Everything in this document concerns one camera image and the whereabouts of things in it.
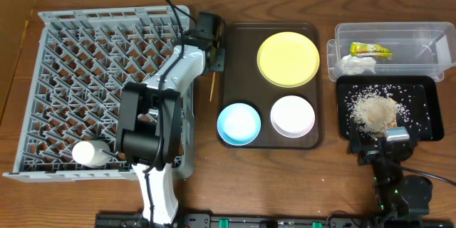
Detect rice and food scraps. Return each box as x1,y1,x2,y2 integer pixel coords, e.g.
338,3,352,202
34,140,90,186
338,84,430,138

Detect wooden chopstick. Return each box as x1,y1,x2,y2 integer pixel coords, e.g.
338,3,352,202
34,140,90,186
209,72,217,102

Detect white round bowl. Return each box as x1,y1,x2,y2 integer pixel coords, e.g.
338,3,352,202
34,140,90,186
270,95,316,138

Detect white paper napkin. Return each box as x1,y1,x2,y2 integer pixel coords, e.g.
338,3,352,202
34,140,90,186
335,55,376,76

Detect green snack wrapper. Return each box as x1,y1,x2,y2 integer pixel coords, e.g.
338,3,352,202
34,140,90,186
350,42,393,58

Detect small white cup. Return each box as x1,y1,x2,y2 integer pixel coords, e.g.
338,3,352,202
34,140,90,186
72,140,110,167

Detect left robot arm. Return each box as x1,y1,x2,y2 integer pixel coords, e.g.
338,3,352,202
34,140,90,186
115,28,222,227

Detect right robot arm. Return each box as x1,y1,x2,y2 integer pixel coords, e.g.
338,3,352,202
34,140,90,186
347,114,432,227

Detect grey plastic dishwasher rack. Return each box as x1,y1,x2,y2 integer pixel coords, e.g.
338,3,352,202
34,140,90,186
7,6,191,182

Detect black rectangular tray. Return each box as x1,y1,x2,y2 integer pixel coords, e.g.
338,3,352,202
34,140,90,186
336,76,445,141

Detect dark brown serving tray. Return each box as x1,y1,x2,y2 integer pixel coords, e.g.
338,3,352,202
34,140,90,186
220,23,324,150

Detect clear plastic bin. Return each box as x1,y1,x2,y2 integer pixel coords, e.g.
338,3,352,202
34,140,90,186
326,22,455,81

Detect yellow round plate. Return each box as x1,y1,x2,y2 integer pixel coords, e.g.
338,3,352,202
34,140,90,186
256,31,320,88

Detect light blue bowl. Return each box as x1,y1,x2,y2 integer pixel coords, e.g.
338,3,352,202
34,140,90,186
217,103,261,146

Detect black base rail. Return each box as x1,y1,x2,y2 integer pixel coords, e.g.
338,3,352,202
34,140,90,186
94,212,456,228

